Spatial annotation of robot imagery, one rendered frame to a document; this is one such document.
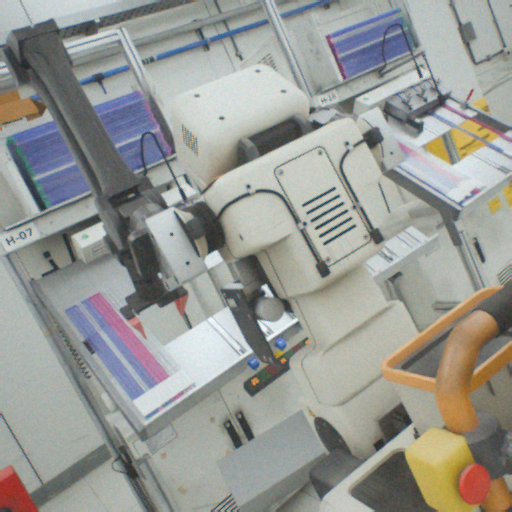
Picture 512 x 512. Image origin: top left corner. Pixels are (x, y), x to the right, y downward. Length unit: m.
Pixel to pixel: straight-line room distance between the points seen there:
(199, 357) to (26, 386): 1.93
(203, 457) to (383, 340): 1.15
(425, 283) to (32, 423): 2.32
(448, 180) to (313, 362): 1.60
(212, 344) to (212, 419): 0.37
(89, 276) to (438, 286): 1.53
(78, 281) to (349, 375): 1.22
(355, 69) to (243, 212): 1.96
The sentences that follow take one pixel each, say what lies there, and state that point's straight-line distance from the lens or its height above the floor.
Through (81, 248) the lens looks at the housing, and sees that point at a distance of 1.96.
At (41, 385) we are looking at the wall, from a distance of 3.49.
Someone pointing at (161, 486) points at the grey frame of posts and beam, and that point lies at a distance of 1.64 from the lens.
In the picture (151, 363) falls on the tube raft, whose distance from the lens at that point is 1.67.
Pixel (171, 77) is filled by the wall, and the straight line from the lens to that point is 3.95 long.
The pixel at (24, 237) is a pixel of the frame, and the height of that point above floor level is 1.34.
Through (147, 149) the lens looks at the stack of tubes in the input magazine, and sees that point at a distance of 2.09.
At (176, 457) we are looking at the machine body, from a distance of 1.97.
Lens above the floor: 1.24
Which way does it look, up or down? 9 degrees down
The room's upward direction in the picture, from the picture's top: 26 degrees counter-clockwise
